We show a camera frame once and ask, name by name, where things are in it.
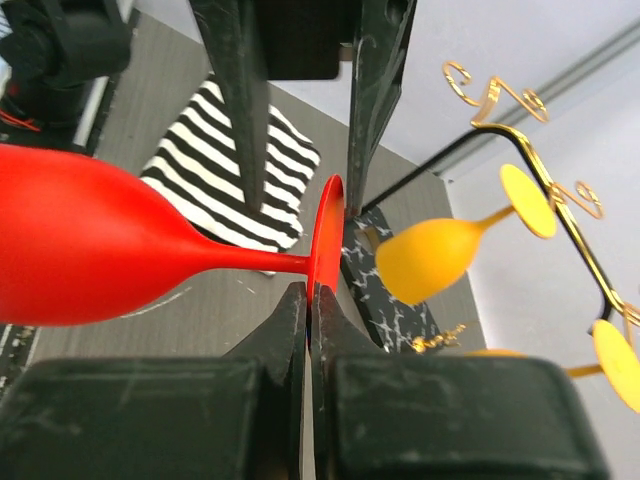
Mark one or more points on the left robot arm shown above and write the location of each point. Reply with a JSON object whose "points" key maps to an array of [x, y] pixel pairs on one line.
{"points": [[65, 43]]}

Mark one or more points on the black white striped cloth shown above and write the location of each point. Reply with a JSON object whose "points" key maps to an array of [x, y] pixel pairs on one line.
{"points": [[196, 168]]}

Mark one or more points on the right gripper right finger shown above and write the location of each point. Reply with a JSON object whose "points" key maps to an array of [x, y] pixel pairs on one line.
{"points": [[378, 415]]}

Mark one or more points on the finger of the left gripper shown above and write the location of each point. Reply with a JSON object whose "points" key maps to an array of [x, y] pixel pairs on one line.
{"points": [[382, 31], [230, 34]]}

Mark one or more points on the red plastic wine glass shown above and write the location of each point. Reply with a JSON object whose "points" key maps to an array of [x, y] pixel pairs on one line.
{"points": [[84, 241]]}

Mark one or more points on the gold wine glass rack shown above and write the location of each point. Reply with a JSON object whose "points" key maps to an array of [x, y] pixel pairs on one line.
{"points": [[560, 198]]}

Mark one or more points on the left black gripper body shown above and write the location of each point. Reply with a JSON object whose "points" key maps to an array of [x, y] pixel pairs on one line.
{"points": [[306, 39]]}

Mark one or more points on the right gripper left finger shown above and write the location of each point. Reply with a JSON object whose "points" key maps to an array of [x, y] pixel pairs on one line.
{"points": [[237, 416]]}

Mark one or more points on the yellow plastic wine glass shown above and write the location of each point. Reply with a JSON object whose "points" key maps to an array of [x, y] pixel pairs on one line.
{"points": [[616, 360]]}

